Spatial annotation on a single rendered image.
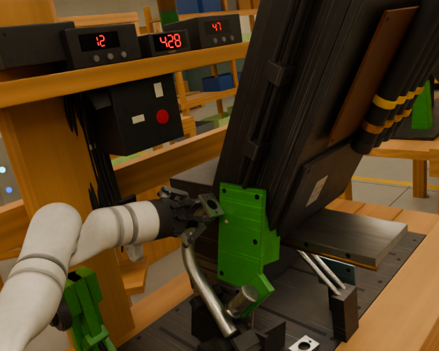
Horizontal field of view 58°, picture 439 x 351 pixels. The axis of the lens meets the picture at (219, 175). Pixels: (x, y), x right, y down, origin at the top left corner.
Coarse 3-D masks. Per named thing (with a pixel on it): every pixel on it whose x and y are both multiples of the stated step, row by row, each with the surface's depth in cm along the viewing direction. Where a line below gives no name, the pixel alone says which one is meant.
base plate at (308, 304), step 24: (408, 240) 121; (384, 264) 111; (288, 288) 107; (312, 288) 106; (360, 288) 103; (168, 312) 106; (264, 312) 100; (288, 312) 98; (312, 312) 97; (360, 312) 94; (144, 336) 98; (168, 336) 96; (192, 336) 95; (288, 336) 90; (312, 336) 89
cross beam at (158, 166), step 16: (224, 128) 135; (176, 144) 123; (192, 144) 124; (208, 144) 129; (128, 160) 113; (144, 160) 112; (160, 160) 116; (176, 160) 120; (192, 160) 125; (208, 160) 130; (128, 176) 108; (144, 176) 112; (160, 176) 116; (128, 192) 109; (0, 208) 89; (16, 208) 88; (0, 224) 86; (16, 224) 89; (0, 240) 87; (16, 240) 89
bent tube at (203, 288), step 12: (204, 204) 81; (216, 204) 84; (216, 216) 81; (192, 228) 86; (192, 252) 88; (192, 264) 87; (192, 276) 86; (204, 276) 86; (204, 288) 84; (204, 300) 84; (216, 300) 83; (216, 312) 82; (228, 324) 81; (228, 336) 82
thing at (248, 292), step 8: (248, 288) 77; (240, 296) 77; (248, 296) 76; (256, 296) 77; (232, 304) 79; (240, 304) 77; (248, 304) 77; (224, 312) 80; (232, 312) 79; (240, 312) 78
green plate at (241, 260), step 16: (224, 192) 83; (240, 192) 80; (256, 192) 77; (224, 208) 83; (240, 208) 80; (256, 208) 77; (224, 224) 83; (240, 224) 80; (256, 224) 77; (224, 240) 84; (240, 240) 81; (256, 240) 78; (272, 240) 82; (224, 256) 84; (240, 256) 81; (256, 256) 78; (272, 256) 83; (224, 272) 84; (240, 272) 81; (256, 272) 78
